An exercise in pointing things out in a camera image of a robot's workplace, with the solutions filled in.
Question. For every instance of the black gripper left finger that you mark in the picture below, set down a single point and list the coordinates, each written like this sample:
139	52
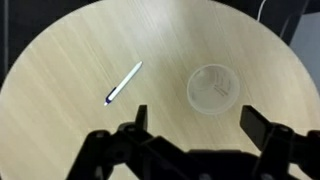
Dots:
126	150

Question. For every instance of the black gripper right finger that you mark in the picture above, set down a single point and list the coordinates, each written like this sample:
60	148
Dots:
283	146

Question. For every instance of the white pen with blue grip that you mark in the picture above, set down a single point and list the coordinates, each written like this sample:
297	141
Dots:
125	81

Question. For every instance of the clear plastic cup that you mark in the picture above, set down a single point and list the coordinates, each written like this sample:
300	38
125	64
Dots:
213	90

